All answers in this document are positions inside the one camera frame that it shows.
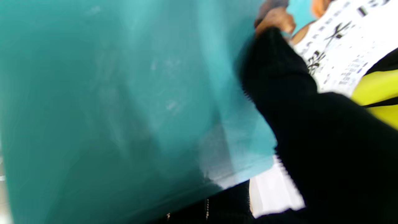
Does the yellow and blue school bag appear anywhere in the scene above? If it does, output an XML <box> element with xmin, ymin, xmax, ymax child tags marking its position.
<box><xmin>351</xmin><ymin>48</ymin><xmax>398</xmax><ymax>129</ymax></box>

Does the white and teal cover book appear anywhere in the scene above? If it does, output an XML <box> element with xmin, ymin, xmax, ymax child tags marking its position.
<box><xmin>0</xmin><ymin>0</ymin><xmax>398</xmax><ymax>224</ymax></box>

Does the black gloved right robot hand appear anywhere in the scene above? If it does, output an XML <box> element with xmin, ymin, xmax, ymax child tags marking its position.
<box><xmin>155</xmin><ymin>28</ymin><xmax>398</xmax><ymax>224</ymax></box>

